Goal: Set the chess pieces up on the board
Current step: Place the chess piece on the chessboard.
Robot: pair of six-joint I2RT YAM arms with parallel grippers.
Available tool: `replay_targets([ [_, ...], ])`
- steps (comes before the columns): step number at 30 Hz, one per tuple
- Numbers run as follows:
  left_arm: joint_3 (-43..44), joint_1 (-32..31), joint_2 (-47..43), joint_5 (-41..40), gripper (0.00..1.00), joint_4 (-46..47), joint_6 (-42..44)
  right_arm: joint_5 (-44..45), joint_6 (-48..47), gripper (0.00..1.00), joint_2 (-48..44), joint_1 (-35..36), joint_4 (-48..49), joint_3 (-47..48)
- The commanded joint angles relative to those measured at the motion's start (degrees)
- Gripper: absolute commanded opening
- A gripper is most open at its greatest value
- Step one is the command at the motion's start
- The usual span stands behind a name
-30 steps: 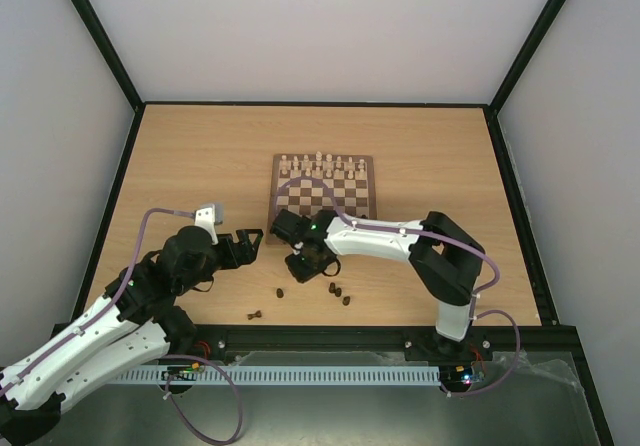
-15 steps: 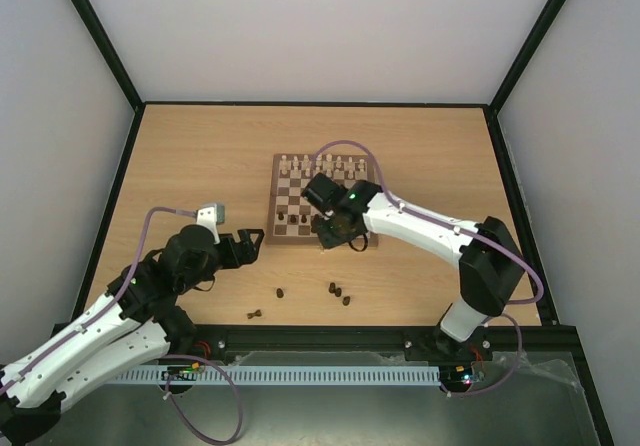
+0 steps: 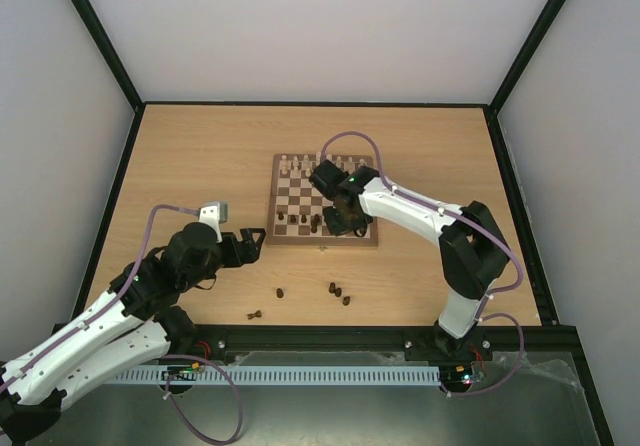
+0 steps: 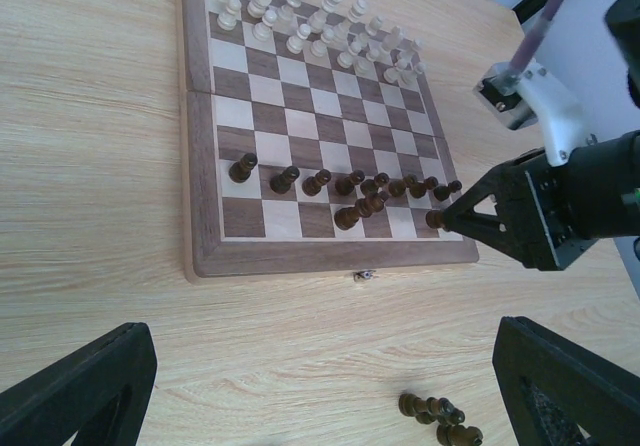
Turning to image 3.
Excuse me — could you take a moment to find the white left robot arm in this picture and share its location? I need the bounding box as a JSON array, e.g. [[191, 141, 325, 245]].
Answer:
[[1, 222, 266, 443]]

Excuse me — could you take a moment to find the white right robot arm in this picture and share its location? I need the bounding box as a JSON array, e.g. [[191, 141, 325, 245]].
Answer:
[[310, 160, 509, 358]]

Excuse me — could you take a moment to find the wooden chess board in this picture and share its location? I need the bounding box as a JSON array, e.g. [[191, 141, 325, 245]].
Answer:
[[266, 153, 379, 248]]

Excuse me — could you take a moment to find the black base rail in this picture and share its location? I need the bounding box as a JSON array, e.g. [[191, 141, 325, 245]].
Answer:
[[49, 323, 581, 362]]

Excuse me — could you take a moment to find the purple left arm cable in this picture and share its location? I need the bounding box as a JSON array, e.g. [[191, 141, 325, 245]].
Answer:
[[0, 204, 245, 445]]

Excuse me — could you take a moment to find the light blue cable duct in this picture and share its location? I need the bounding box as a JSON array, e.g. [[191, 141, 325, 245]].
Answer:
[[107, 365, 441, 387]]

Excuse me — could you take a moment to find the black frame post left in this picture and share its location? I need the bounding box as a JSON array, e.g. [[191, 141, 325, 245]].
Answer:
[[70, 0, 143, 112]]

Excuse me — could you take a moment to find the black frame post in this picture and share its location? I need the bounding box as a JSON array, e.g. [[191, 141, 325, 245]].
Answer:
[[70, 0, 143, 112], [490, 0, 567, 114]]

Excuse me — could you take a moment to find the black frame post right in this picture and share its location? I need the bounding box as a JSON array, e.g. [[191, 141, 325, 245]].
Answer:
[[490, 0, 567, 114]]

